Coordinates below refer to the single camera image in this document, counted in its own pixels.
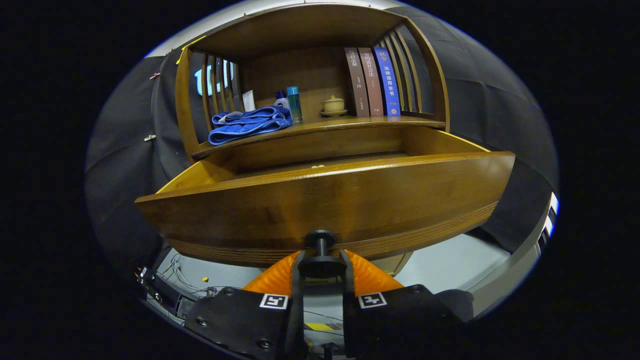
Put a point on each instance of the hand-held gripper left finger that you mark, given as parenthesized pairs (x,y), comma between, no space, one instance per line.
(297,310)

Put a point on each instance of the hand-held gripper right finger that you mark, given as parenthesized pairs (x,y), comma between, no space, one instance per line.
(348,315)

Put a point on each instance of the wooden countertop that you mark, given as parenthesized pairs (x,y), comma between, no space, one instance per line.
(360,121)

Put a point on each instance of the wooden cabinet with slatted shelf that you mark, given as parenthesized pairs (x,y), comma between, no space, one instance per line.
(300,75)

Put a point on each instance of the yellow floor tape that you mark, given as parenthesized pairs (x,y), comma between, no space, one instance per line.
(319,326)

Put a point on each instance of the black electronic box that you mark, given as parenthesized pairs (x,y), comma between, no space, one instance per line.
(162,295)

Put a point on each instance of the folded blue towel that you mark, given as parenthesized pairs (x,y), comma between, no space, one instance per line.
(245,125)

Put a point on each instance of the teal clear bottle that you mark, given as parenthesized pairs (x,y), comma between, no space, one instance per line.
(294,102)

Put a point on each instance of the white lotion bottle blue cap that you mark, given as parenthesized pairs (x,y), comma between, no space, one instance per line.
(281,102)

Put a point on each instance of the beige lidded teacup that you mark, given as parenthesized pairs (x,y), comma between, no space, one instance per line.
(333,105)

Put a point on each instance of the white tube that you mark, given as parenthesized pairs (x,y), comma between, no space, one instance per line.
(248,101)

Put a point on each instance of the dark brown book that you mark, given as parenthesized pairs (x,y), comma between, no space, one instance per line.
(356,80)

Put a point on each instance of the reddish brown book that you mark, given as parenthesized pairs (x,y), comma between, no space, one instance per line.
(371,80)

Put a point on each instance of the blue book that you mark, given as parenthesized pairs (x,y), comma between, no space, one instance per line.
(387,80)

